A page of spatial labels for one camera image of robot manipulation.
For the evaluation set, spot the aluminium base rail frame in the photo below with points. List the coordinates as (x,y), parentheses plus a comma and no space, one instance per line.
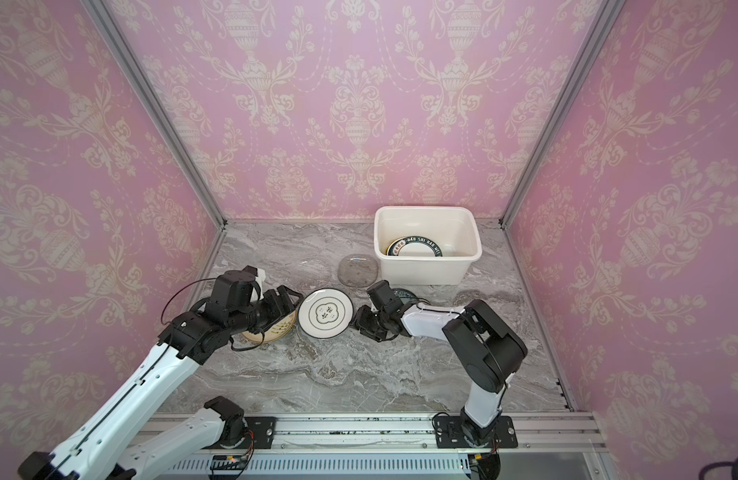
(566,445)

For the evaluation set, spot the aluminium left corner post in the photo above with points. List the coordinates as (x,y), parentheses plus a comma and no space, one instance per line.
(103,18)

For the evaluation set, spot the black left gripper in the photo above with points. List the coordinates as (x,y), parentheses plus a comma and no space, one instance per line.
(280,310)

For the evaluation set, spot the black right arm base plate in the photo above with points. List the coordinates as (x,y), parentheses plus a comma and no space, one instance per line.
(459,432)

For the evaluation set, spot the aluminium corner post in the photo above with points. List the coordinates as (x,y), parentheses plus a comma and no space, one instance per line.
(596,37)
(103,18)

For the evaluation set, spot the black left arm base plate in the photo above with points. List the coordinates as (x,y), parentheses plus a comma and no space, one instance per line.
(256,431)

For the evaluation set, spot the aluminium right corner post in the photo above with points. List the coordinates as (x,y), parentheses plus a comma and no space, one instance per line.
(596,37)

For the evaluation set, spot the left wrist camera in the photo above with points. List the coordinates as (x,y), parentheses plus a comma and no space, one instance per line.
(260,276)

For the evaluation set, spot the beige plate with wheat sprig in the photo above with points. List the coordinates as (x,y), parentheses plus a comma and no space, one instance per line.
(276,332)

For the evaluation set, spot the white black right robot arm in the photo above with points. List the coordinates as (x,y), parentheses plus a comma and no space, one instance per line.
(490,351)

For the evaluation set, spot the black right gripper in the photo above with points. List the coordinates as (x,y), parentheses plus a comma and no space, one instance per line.
(374,318)

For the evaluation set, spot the clear glass plate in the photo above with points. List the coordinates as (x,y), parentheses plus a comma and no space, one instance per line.
(358,271)

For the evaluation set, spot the white plate teal lettered rim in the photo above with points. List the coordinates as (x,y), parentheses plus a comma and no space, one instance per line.
(414,246)

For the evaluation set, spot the white plastic bin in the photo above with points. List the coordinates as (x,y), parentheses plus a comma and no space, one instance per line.
(454,229)

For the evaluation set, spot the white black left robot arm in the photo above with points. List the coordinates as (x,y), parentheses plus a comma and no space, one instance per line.
(101,448)

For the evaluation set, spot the white plate with quatrefoil border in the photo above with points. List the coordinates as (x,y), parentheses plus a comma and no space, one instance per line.
(325,313)

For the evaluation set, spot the teal blue floral plate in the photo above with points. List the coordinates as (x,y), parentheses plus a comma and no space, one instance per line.
(407,296)

